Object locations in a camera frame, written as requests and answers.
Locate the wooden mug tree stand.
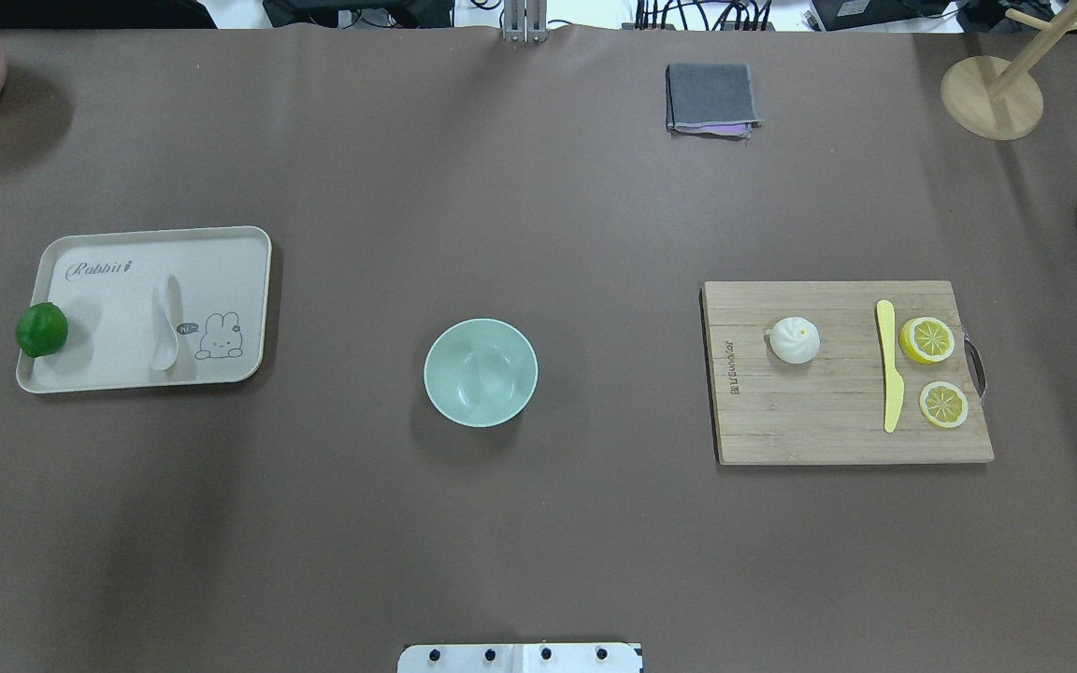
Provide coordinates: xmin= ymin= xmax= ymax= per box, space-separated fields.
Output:
xmin=940 ymin=1 xmax=1077 ymax=141

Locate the mint green bowl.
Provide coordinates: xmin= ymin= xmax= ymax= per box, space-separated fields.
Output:
xmin=423 ymin=318 xmax=539 ymax=427

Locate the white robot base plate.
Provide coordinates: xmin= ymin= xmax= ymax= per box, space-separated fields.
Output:
xmin=396 ymin=642 xmax=644 ymax=672

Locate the yellow plastic knife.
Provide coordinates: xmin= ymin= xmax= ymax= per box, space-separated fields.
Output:
xmin=875 ymin=299 xmax=905 ymax=434

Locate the white steamed bun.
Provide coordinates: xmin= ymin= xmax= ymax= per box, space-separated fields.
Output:
xmin=767 ymin=316 xmax=821 ymax=364

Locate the lower lemon slice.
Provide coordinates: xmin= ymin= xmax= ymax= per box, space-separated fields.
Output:
xmin=918 ymin=380 xmax=969 ymax=429

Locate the grey folded cloth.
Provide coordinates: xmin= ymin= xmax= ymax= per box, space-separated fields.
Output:
xmin=665 ymin=64 xmax=764 ymax=139

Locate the upper lemon half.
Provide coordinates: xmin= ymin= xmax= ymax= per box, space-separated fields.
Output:
xmin=898 ymin=316 xmax=956 ymax=364

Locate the bamboo cutting board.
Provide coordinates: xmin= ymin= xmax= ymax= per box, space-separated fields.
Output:
xmin=701 ymin=280 xmax=995 ymax=465

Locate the green lime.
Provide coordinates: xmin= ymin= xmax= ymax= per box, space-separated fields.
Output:
xmin=14 ymin=302 xmax=69 ymax=357

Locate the beige rabbit tray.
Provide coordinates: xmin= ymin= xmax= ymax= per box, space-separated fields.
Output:
xmin=16 ymin=226 xmax=272 ymax=394

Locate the white ceramic spoon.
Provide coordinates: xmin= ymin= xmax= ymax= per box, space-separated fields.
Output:
xmin=150 ymin=274 xmax=180 ymax=371

